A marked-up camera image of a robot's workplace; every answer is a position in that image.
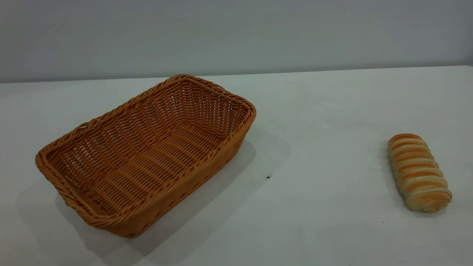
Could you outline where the orange woven wicker basket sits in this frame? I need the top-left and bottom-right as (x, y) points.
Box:
(35, 74), (256, 238)

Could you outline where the striped bread loaf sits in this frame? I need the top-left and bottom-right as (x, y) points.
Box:
(387, 133), (453, 213)

